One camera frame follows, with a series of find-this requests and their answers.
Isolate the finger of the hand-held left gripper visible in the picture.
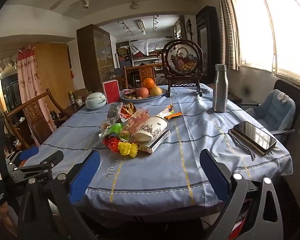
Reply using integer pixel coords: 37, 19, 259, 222
7, 150, 65, 188
5, 146, 39, 167

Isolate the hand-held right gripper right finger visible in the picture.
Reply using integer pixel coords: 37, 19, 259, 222
199, 149, 283, 240

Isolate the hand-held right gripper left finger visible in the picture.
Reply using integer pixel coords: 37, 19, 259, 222
17, 150, 101, 240

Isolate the red plastic knot ornament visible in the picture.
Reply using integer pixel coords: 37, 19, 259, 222
102, 136, 120, 153

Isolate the yellow plastic knot ornament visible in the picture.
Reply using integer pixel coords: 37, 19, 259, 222
117, 141, 139, 158

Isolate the green snack wrapper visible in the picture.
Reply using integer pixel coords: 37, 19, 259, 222
99, 124, 129, 142

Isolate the small white carton box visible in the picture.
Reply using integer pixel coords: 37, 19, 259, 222
139, 129, 171, 153

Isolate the silver snack wrapper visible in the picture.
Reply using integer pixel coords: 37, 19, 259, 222
107, 102, 124, 124

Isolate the orange snack packet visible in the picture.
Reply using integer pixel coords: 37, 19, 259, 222
164, 111, 183, 120

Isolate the clear plastic bag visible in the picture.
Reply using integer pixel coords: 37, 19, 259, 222
121, 107, 150, 140

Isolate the red gold foil wrapper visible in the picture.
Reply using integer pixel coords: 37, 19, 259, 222
120, 102, 138, 120

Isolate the white stick packet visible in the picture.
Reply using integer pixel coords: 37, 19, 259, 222
156, 105, 175, 118

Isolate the brown wooden armchair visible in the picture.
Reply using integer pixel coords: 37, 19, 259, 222
4, 88, 73, 148

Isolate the blue striped tablecloth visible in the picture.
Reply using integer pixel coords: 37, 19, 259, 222
22, 84, 293, 217

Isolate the black smartphone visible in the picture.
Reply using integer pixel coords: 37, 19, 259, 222
229, 121, 277, 157

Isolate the white ceramic jar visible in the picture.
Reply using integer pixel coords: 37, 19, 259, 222
85, 92, 107, 110

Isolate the pink floral curtain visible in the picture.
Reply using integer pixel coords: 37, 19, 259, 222
16, 45, 57, 135

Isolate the silver metal bottle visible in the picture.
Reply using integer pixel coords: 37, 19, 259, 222
212, 64, 229, 113

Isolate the red box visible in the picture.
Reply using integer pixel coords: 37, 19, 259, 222
102, 79, 120, 105

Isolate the blue chair cushion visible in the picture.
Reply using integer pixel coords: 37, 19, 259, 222
245, 89, 297, 132

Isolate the blue fruit plate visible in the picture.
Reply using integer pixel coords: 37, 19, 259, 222
120, 87, 167, 103

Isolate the red apple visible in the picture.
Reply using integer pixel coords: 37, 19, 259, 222
136, 87, 150, 99

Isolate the yellow mango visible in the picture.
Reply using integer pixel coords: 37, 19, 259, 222
149, 86, 163, 97

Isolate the glass door wooden cabinet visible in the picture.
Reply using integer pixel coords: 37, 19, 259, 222
76, 24, 115, 93

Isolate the blue cushioned metal chair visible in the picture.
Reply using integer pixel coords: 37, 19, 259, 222
236, 79, 300, 145

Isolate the carved wooden chair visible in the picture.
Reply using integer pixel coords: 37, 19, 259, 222
122, 64, 163, 89

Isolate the round embroidered table screen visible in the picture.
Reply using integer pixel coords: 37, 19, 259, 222
161, 39, 203, 97

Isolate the dark tall wooden cabinet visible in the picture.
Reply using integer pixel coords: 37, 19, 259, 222
195, 5, 222, 84

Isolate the white dust sheet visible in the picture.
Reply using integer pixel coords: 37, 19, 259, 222
129, 37, 174, 57

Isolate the beige window curtain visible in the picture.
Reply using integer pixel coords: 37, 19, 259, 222
214, 0, 240, 71

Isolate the dark phone strap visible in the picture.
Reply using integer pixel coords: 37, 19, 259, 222
229, 132, 256, 161

